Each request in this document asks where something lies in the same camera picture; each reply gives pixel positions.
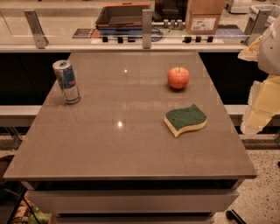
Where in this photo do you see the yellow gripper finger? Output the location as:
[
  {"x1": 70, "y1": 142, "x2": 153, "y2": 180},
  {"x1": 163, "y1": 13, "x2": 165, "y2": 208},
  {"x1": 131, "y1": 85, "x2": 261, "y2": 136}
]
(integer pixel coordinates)
[
  {"x1": 238, "y1": 36, "x2": 263, "y2": 62},
  {"x1": 241, "y1": 75, "x2": 280, "y2": 135}
]

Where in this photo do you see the red apple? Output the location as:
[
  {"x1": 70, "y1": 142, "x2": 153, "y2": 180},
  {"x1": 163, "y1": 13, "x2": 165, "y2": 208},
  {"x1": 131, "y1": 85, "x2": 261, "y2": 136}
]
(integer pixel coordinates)
[{"x1": 167, "y1": 66, "x2": 190, "y2": 89}]

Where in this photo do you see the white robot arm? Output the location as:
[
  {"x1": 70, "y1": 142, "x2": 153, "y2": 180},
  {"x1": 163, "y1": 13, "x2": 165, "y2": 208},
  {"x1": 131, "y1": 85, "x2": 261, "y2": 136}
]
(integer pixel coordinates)
[{"x1": 238, "y1": 17, "x2": 280, "y2": 135}]

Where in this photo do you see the redbull can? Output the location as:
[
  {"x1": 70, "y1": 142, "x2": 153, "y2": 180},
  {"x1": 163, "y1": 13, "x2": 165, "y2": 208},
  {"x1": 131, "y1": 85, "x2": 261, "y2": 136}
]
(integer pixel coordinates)
[{"x1": 52, "y1": 60, "x2": 81, "y2": 104}]

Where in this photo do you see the cardboard box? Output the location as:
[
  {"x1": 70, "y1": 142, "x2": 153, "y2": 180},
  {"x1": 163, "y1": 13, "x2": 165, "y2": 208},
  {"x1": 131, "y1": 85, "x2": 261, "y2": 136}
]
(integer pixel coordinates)
[{"x1": 185, "y1": 0, "x2": 225, "y2": 34}]

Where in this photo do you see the green yellow sponge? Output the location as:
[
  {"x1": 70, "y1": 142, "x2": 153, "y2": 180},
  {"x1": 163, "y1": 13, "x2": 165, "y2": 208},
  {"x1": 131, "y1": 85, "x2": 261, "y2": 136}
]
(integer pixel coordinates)
[{"x1": 164, "y1": 104, "x2": 207, "y2": 137}]

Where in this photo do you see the dark open tray box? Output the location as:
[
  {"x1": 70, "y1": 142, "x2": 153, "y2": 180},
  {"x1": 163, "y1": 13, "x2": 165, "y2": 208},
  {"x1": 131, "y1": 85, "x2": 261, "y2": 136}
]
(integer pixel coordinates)
[{"x1": 95, "y1": 2, "x2": 151, "y2": 28}]

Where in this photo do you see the right metal bracket post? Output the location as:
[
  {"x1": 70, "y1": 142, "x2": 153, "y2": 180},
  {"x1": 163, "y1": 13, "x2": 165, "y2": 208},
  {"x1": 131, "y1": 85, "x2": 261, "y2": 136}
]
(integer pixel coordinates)
[{"x1": 244, "y1": 10, "x2": 270, "y2": 46}]

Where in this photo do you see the metal bracket post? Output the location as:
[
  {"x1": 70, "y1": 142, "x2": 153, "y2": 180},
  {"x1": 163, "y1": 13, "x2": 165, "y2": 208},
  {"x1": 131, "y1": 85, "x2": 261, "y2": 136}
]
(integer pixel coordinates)
[
  {"x1": 142, "y1": 9, "x2": 152, "y2": 49},
  {"x1": 244, "y1": 10, "x2": 270, "y2": 46},
  {"x1": 24, "y1": 10, "x2": 48, "y2": 49}
]

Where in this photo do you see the middle metal bracket post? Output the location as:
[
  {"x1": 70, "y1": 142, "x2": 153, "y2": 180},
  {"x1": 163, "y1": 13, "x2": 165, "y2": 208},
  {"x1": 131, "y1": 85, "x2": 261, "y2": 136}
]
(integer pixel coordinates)
[{"x1": 142, "y1": 9, "x2": 152, "y2": 49}]

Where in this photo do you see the left metal bracket post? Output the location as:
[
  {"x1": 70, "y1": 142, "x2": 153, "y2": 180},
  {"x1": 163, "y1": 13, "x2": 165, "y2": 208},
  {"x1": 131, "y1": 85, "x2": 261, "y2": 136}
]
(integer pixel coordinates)
[{"x1": 24, "y1": 10, "x2": 48, "y2": 49}]

